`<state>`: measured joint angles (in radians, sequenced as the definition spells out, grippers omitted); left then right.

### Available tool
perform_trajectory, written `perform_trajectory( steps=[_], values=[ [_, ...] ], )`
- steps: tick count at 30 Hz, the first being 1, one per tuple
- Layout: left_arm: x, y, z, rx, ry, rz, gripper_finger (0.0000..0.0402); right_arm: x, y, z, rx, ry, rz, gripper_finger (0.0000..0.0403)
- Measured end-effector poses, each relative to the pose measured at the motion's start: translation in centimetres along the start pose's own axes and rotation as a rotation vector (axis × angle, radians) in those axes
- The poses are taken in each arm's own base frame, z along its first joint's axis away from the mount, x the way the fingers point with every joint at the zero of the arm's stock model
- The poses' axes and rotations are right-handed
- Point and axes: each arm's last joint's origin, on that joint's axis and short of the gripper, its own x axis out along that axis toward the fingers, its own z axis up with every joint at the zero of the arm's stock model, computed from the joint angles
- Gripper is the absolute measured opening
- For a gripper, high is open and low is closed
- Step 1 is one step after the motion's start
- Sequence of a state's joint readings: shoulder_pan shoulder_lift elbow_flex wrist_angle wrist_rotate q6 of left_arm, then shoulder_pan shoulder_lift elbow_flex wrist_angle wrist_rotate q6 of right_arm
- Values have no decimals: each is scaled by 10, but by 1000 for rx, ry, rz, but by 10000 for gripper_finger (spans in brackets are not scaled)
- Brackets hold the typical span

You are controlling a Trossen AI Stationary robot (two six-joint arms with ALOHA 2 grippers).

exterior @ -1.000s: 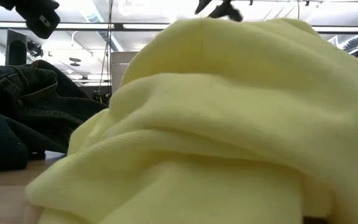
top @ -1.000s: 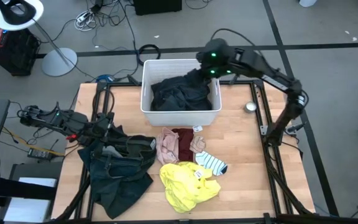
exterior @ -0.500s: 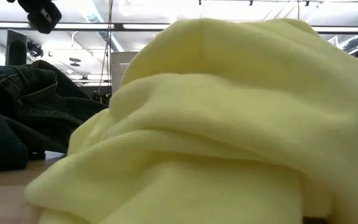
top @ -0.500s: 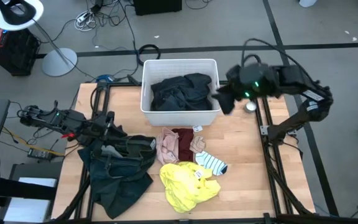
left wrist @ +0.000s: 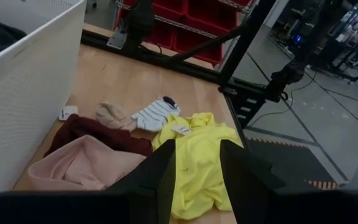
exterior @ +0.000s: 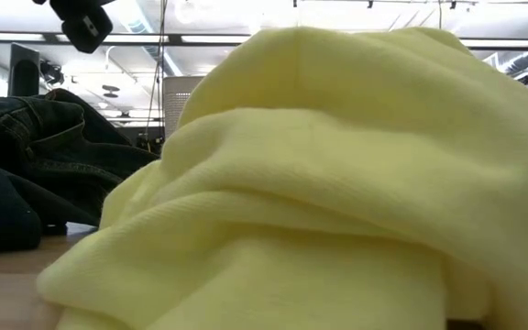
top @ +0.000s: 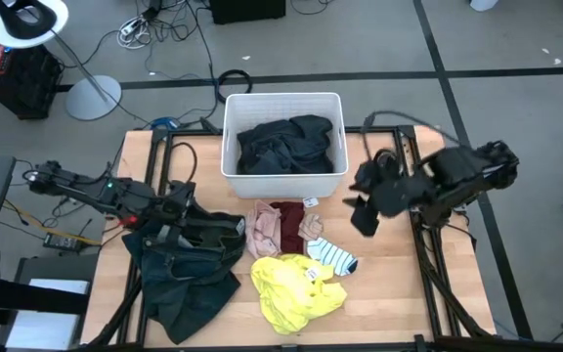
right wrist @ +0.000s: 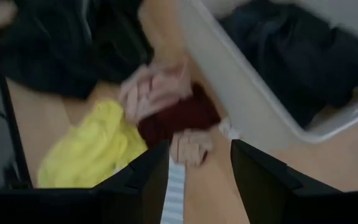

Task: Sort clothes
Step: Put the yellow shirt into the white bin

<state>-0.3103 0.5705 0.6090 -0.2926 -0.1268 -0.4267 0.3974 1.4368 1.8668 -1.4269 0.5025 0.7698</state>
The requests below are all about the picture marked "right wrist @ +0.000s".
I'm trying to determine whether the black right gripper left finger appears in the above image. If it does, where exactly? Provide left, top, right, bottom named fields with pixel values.
left=94, top=139, right=170, bottom=224

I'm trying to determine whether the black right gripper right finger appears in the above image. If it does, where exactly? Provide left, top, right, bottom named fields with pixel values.
left=231, top=139, right=343, bottom=224

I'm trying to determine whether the white grey striped sock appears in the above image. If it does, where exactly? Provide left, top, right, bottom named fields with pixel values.
left=160, top=157, right=186, bottom=224

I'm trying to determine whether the beige sock with red trim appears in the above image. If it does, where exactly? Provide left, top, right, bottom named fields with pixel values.
left=169, top=129, right=214, bottom=167

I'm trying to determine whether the yellow garment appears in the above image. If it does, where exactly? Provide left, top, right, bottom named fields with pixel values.
left=37, top=99, right=149, bottom=189

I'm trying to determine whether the maroon garment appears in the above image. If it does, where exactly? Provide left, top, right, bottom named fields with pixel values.
left=137, top=82, right=222, bottom=149

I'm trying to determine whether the pink garment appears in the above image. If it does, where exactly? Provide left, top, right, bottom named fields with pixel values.
left=118, top=55, right=194, bottom=125

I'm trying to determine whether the dark navy garment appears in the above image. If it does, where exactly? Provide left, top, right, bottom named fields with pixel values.
left=219, top=0, right=358, bottom=128

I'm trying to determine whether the dark green garment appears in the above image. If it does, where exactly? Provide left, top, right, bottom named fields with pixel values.
left=0, top=0, right=155, bottom=100

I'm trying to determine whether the small white tag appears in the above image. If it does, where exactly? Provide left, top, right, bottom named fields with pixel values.
left=218, top=117, right=241, bottom=140

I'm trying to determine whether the white perforated plastic basket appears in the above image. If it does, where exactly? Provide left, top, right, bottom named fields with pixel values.
left=178, top=0, right=358, bottom=144

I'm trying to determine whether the black metal table frame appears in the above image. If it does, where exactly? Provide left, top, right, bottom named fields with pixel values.
left=0, top=55, right=34, bottom=189

